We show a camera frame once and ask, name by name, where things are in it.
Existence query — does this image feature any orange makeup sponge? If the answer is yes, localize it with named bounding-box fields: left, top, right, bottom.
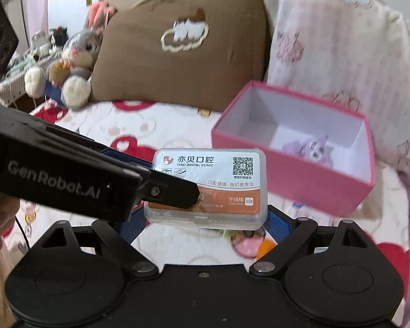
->
left=255, top=239, right=277, bottom=260

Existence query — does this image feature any dental floss pick box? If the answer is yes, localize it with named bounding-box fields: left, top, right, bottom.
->
left=144, top=148, right=267, bottom=230

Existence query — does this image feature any bear print blanket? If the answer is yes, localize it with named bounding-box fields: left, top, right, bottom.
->
left=0, top=107, right=405, bottom=327

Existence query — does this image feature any pink cardboard box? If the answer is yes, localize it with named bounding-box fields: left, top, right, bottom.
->
left=211, top=81, right=376, bottom=217

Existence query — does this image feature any purple plush toy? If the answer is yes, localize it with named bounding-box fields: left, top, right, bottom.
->
left=281, top=135, right=334, bottom=168

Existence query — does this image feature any grey bunny plush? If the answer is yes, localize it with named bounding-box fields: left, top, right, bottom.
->
left=24, top=29, right=103, bottom=110

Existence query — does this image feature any cluttered bedside table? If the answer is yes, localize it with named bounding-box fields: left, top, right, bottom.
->
left=0, top=26, right=69, bottom=107

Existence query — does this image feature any brown pillow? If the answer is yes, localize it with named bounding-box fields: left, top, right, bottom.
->
left=90, top=0, right=269, bottom=111

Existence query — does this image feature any pink checkered pillow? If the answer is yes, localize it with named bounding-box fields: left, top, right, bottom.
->
left=263, top=0, right=410, bottom=176

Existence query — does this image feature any black cable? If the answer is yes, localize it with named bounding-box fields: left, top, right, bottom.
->
left=14, top=216, right=32, bottom=250

